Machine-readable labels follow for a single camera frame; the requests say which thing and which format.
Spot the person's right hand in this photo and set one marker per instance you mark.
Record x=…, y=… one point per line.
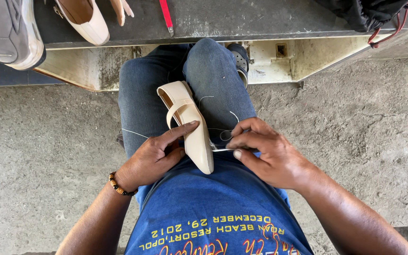
x=274, y=159

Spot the person's left hand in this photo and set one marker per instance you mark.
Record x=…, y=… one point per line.
x=147, y=157

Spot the metal sewing awl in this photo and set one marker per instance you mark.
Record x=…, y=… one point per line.
x=220, y=150

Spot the white sewing thread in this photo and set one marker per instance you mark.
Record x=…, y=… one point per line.
x=225, y=131

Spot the blue printed t-shirt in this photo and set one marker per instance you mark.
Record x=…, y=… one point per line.
x=207, y=212

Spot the blue denim jeans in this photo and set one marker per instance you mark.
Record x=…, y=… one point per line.
x=211, y=74

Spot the black perforated clog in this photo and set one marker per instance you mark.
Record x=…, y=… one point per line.
x=240, y=58

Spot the cream heeled shoe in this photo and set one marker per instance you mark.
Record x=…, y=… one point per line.
x=90, y=24

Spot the cream shoe part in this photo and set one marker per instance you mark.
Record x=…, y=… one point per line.
x=121, y=10

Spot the dark topped concrete bench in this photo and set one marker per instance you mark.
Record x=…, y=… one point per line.
x=225, y=17

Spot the grey white sneaker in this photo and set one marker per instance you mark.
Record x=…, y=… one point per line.
x=5, y=32

